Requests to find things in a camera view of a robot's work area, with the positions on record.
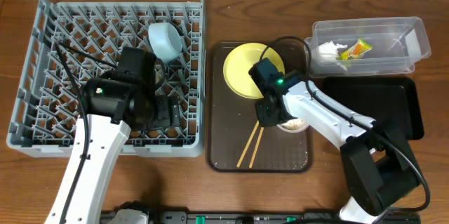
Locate black plastic tray bin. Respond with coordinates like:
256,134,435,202
322,77,424,140

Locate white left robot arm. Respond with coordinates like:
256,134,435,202
46,47,180,223

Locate yellow orange snack wrapper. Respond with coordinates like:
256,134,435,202
338,39,373,60

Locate wooden chopstick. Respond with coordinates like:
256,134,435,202
249,127,264,169
236,120,259,168

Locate clear plastic waste bin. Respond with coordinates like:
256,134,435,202
306,17,431,77

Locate yellow plate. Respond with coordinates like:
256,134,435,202
223,43,267,99

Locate white tissue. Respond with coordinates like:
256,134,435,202
318,41,347,71

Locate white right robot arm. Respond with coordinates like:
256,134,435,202
248,58,422,223

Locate grey dishwasher rack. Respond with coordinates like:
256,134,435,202
6,0,206,157

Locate food scraps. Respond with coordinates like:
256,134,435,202
280,119,309,131

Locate dark brown serving tray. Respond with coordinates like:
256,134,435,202
206,41,314,173

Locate light blue bowl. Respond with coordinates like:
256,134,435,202
148,22,182,64

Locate pink bowl with food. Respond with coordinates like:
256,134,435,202
277,119,309,133

